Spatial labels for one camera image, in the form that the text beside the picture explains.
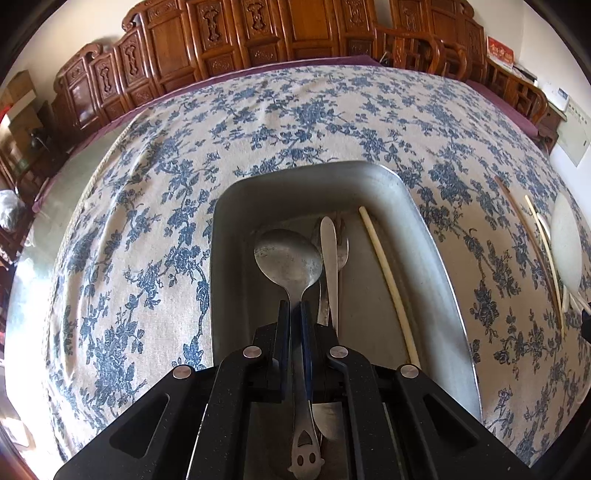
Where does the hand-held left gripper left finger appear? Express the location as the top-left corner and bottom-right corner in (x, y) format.
(53, 299), (293, 480)

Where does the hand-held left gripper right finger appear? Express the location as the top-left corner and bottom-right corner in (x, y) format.
(301, 299), (537, 480)

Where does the metal spoon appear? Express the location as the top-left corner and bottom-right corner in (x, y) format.
(253, 229), (325, 475)

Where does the metal table knife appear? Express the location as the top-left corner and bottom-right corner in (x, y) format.
(312, 215), (343, 444)

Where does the metal fork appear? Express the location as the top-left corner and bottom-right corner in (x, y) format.
(312, 213), (350, 326)

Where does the white chopstick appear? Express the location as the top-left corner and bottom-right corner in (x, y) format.
(536, 216), (570, 309)
(358, 206), (422, 369)
(523, 195), (565, 320)

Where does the rectangular metal tray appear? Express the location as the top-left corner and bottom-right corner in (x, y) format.
(209, 160), (483, 480)

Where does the white plastic spoon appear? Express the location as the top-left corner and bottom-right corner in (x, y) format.
(569, 291), (591, 320)

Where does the white plate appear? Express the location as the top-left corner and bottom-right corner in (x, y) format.
(551, 191), (591, 305)

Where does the brown wooden chopstick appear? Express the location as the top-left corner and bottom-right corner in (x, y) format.
(493, 175), (566, 330)

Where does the blue floral tablecloth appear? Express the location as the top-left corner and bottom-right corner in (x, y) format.
(44, 55), (591, 468)

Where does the wooden side table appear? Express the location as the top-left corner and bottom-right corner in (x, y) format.
(536, 99), (568, 156)

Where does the white and blue box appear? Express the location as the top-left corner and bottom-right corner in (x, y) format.
(542, 82), (571, 112)

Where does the purple armchair cushion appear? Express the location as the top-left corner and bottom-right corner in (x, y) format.
(466, 79), (541, 137)

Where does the purple sofa cushion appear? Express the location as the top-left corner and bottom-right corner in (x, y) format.
(97, 54), (380, 139)

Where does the red desk calendar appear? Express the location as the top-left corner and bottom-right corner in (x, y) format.
(487, 38), (516, 71)

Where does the white plastic bag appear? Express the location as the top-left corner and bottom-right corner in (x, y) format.
(0, 190), (25, 232)

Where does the carved wooden sofa bench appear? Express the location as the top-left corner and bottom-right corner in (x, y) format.
(50, 0), (407, 138)

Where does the carved wooden armchair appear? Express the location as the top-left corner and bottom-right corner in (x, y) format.
(374, 0), (561, 153)

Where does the brown cardboard box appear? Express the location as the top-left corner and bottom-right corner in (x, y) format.
(6, 70), (38, 108)

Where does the white wall panel box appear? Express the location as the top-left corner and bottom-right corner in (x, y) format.
(556, 97), (591, 168)

